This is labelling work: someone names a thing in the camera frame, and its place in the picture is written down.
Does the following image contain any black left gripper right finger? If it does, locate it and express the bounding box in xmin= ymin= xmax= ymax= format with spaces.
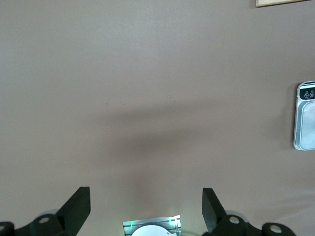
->
xmin=202 ymin=188 xmax=296 ymax=236

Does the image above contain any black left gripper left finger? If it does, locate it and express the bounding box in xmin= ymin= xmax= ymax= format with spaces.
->
xmin=0 ymin=186 xmax=91 ymax=236

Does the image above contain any silver digital kitchen scale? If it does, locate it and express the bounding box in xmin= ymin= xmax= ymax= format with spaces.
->
xmin=293 ymin=80 xmax=315 ymax=150

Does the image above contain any wooden cutting board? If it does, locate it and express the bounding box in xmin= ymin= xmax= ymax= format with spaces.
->
xmin=255 ymin=0 xmax=315 ymax=7

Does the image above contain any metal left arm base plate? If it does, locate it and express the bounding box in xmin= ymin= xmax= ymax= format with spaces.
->
xmin=122 ymin=214 xmax=182 ymax=236

